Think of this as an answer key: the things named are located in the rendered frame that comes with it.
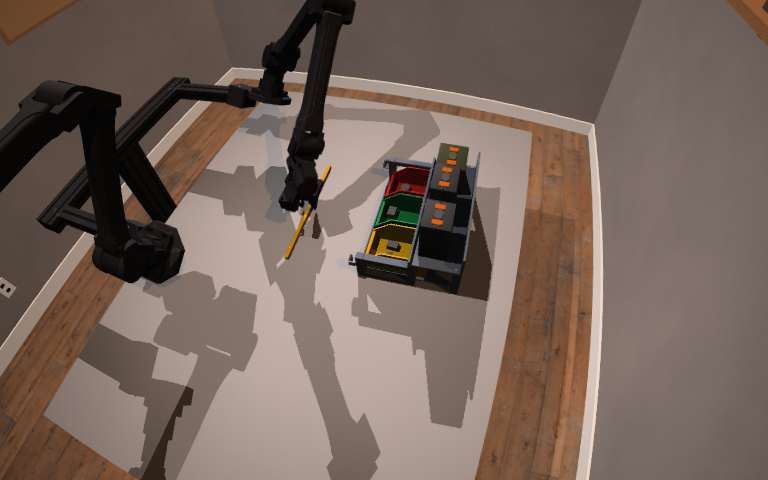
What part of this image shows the red bin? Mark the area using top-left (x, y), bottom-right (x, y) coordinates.
top-left (385, 167), bottom-right (430, 199)

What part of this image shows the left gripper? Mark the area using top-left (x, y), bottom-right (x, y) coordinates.
top-left (299, 179), bottom-right (324, 210)

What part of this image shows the green open bin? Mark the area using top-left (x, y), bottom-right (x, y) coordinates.
top-left (375, 193), bottom-right (424, 228)

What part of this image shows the dark grey shelf rack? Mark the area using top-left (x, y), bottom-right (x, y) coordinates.
top-left (348, 152), bottom-right (481, 294)

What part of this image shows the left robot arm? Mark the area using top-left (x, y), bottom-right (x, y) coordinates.
top-left (251, 0), bottom-right (356, 212)

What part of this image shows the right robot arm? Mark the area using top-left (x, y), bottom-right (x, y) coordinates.
top-left (0, 80), bottom-right (173, 283)

